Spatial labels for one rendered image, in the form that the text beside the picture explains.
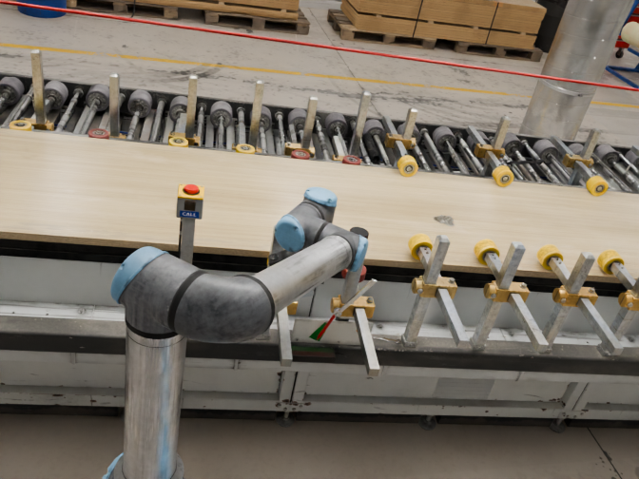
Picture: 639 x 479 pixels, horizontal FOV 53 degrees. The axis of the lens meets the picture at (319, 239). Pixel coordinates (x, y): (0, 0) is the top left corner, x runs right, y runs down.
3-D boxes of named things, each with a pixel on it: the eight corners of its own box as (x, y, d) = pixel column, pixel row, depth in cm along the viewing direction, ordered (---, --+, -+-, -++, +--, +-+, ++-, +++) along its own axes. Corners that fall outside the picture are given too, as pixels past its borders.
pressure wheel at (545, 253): (562, 249, 228) (540, 257, 229) (565, 265, 232) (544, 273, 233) (554, 239, 233) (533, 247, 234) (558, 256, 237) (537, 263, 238)
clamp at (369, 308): (372, 318, 205) (375, 306, 202) (331, 316, 202) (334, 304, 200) (369, 307, 209) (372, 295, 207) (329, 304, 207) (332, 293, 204)
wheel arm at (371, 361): (377, 378, 183) (380, 368, 180) (366, 377, 182) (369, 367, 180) (354, 284, 218) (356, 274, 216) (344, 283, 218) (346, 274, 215)
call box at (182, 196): (202, 221, 176) (203, 198, 171) (175, 220, 174) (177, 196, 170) (203, 208, 181) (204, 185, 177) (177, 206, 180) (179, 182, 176)
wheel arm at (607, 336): (620, 355, 193) (626, 347, 191) (609, 355, 193) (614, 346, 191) (552, 258, 234) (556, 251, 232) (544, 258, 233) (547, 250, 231)
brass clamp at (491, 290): (525, 304, 209) (531, 293, 206) (487, 302, 206) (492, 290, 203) (518, 293, 214) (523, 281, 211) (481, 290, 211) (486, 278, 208)
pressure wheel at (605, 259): (599, 268, 235) (611, 277, 239) (617, 254, 232) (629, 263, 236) (591, 258, 240) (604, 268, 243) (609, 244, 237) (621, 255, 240)
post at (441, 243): (411, 354, 218) (451, 239, 191) (401, 354, 217) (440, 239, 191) (409, 347, 221) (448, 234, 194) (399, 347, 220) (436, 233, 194)
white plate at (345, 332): (367, 346, 211) (374, 323, 206) (290, 342, 207) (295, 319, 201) (367, 344, 212) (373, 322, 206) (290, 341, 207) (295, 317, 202)
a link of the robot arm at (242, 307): (243, 313, 99) (377, 232, 160) (179, 281, 103) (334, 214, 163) (226, 375, 103) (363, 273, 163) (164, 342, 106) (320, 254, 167)
